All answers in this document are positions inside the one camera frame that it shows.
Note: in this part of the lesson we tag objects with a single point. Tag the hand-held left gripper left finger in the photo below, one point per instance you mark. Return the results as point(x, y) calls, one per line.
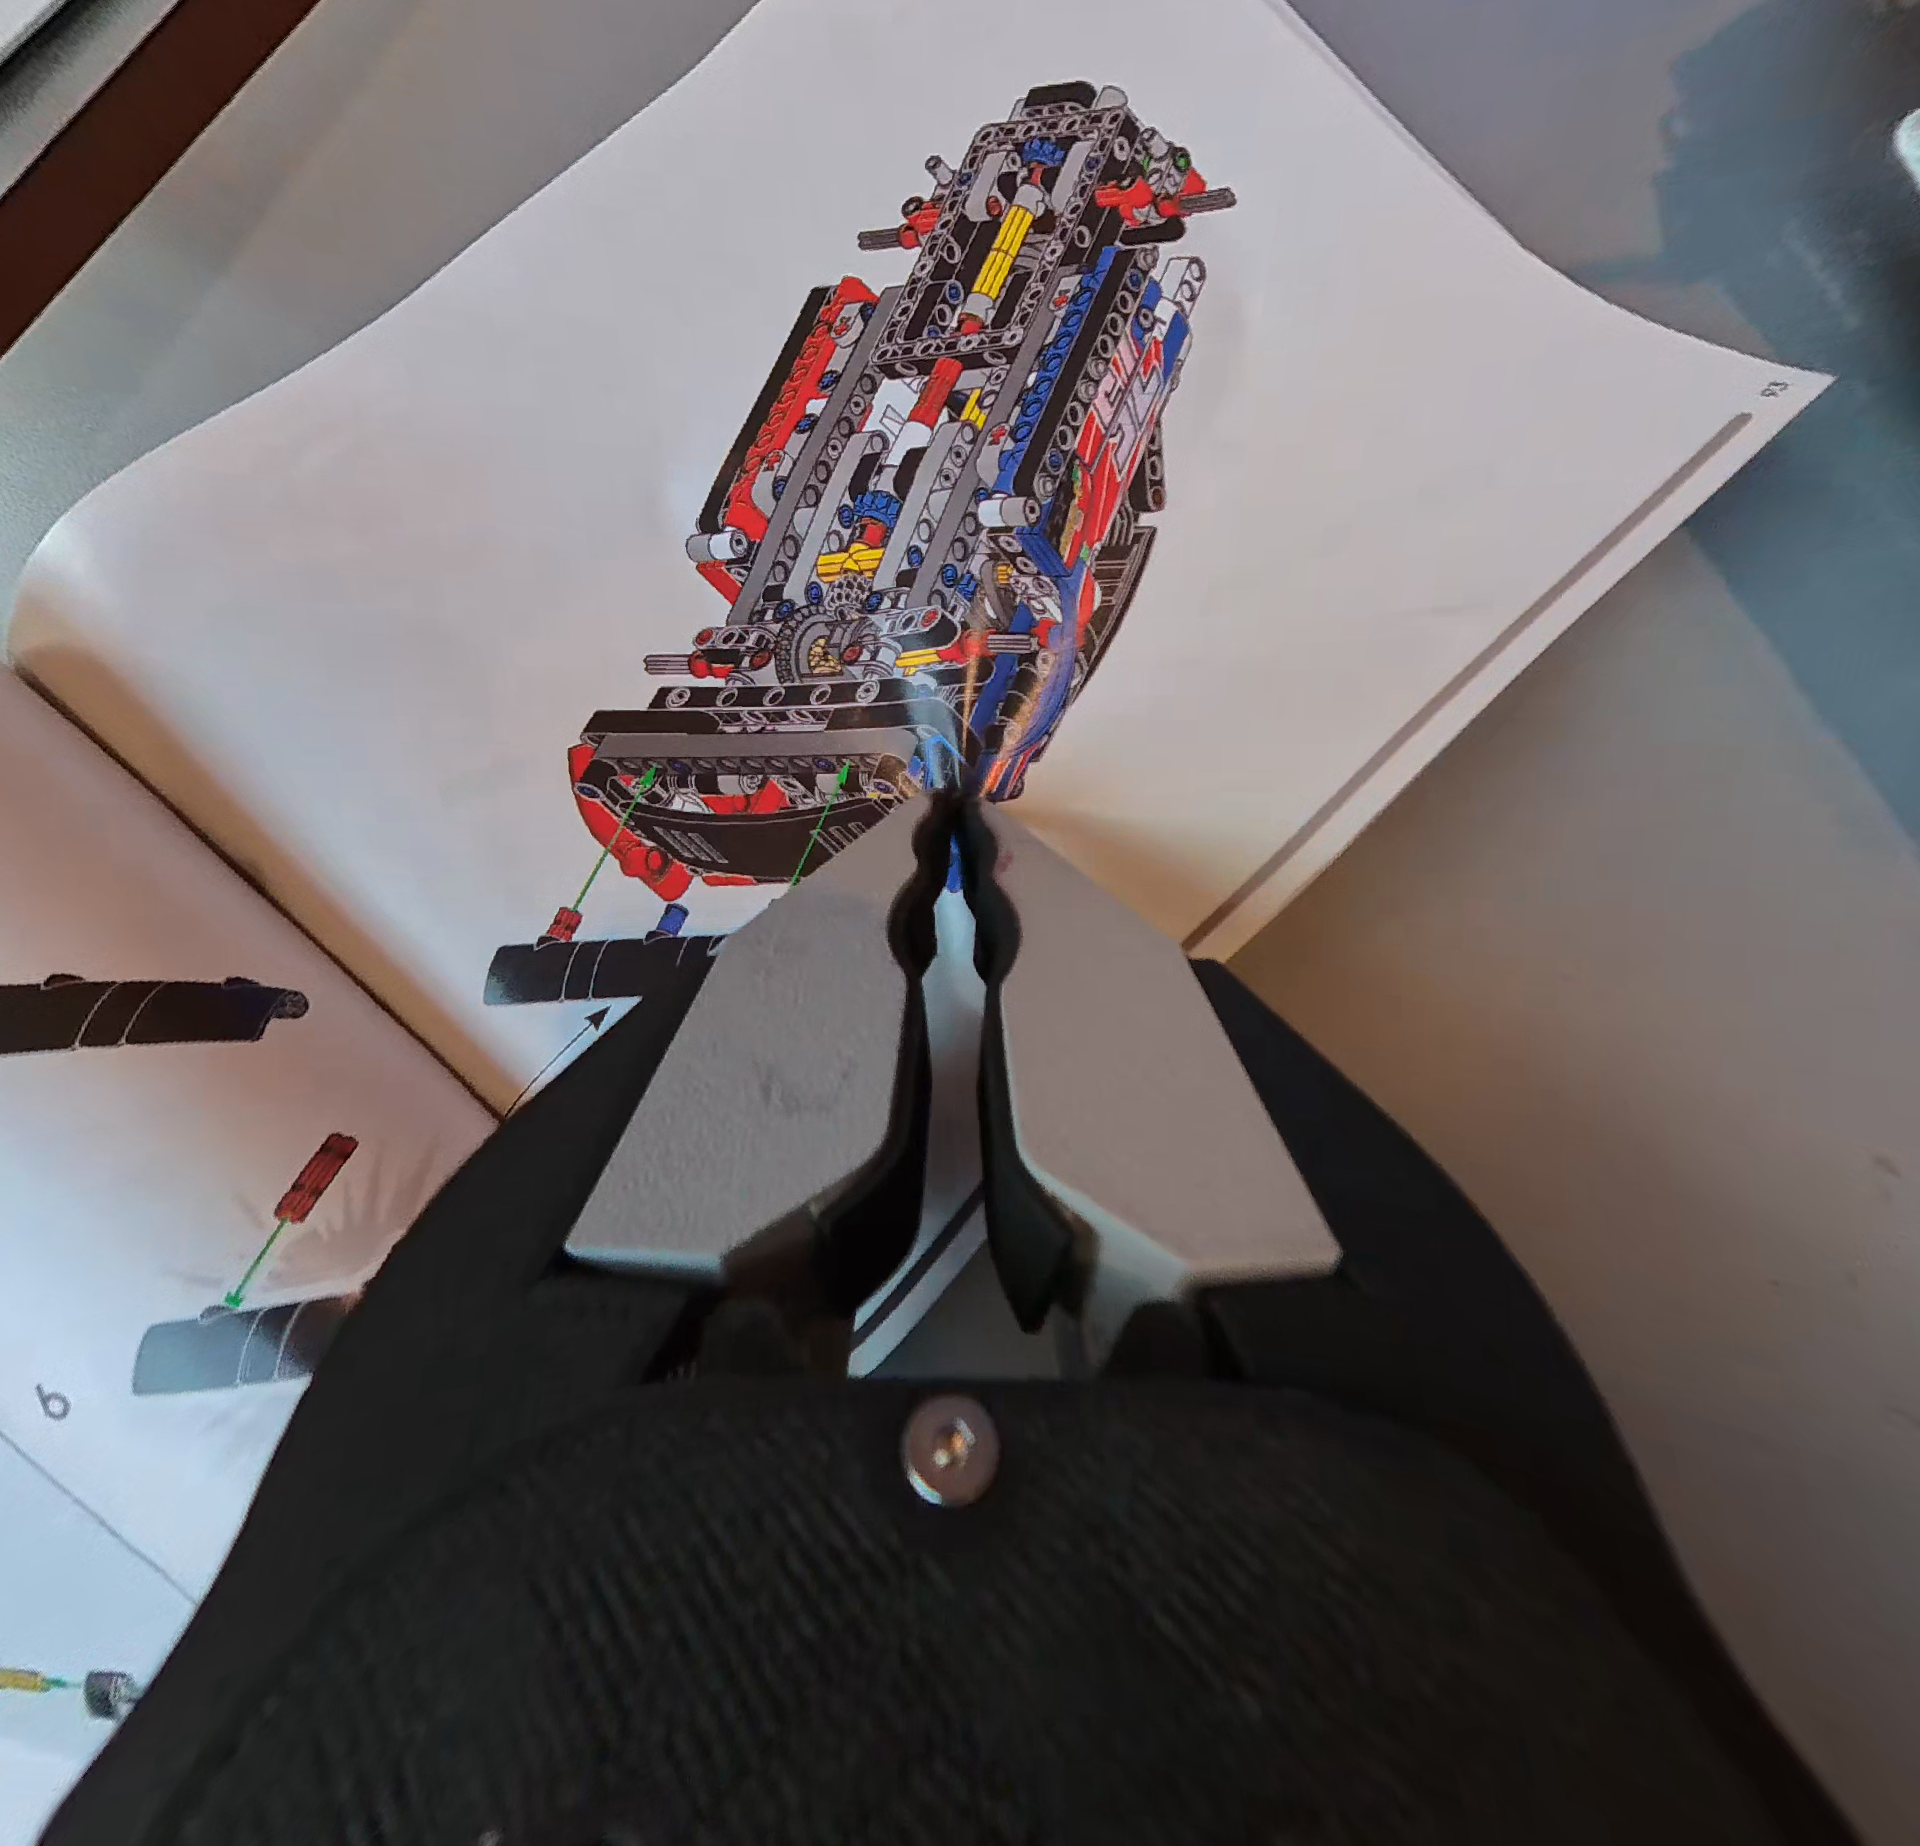
point(766, 1111)

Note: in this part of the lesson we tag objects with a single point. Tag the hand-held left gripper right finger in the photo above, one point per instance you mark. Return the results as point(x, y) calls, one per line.
point(1171, 1111)

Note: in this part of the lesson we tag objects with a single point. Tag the instruction booklet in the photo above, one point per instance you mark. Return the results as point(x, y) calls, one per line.
point(451, 526)

